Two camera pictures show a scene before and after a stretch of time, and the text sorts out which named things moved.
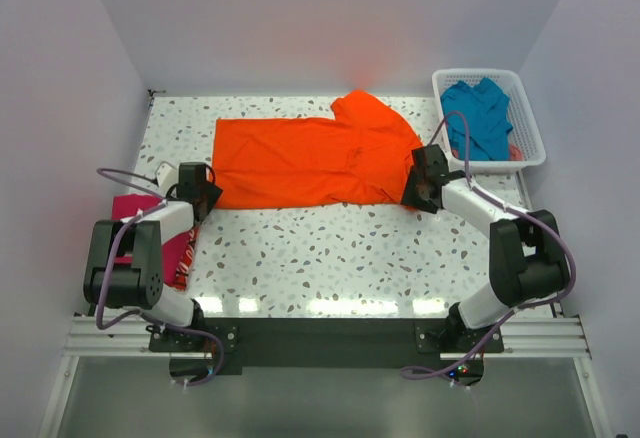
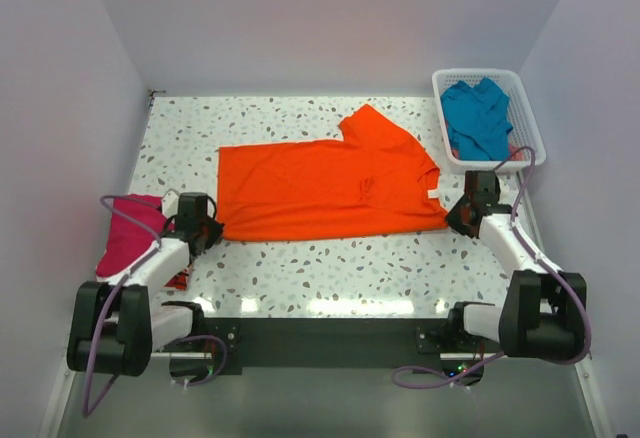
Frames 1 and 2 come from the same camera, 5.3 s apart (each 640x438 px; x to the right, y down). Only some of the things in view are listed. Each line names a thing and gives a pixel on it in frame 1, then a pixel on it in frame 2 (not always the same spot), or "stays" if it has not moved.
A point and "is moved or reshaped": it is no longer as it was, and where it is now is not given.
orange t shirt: x=363 y=156 is moved or reshaped
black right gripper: x=409 y=198 -> x=453 y=221
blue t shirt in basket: x=486 y=109 stays
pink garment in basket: x=515 y=153 stays
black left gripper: x=212 y=193 -> x=215 y=231
